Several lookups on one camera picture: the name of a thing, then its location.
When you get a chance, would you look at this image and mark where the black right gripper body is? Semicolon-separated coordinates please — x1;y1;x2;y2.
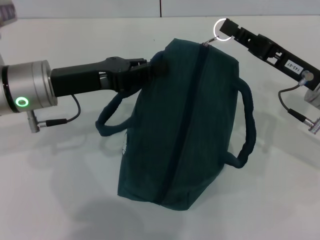
259;33;320;92

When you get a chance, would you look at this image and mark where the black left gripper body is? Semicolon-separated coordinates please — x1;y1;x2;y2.
49;56;133;99

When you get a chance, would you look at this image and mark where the dark teal lunch bag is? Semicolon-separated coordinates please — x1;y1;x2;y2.
95;37;258;205

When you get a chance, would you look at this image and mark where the silver zipper pull ring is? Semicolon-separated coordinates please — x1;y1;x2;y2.
201;17;236;48

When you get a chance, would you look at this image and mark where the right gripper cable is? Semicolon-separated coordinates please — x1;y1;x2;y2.
278;83;320;135

